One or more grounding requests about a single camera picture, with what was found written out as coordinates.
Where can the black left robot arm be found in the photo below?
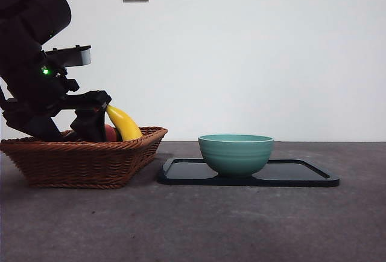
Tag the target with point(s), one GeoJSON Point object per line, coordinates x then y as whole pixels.
{"type": "Point", "coordinates": [30, 17]}

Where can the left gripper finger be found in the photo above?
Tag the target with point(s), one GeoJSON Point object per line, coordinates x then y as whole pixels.
{"type": "Point", "coordinates": [90, 126]}
{"type": "Point", "coordinates": [36, 126]}

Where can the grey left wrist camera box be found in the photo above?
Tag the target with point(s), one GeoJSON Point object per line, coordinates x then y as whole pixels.
{"type": "Point", "coordinates": [75, 58]}

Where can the red yellow apple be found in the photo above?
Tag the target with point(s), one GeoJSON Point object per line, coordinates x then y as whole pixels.
{"type": "Point", "coordinates": [111, 133]}

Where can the yellow banana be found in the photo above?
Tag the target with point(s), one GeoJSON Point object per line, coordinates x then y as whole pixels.
{"type": "Point", "coordinates": [126, 124]}

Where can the teal ceramic bowl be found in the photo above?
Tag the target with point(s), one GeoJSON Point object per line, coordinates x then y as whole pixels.
{"type": "Point", "coordinates": [236, 156]}

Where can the brown wicker basket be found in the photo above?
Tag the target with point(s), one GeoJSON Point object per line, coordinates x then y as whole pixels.
{"type": "Point", "coordinates": [75, 162]}

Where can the dark rectangular tray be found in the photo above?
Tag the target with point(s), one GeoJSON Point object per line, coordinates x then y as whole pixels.
{"type": "Point", "coordinates": [187, 173]}

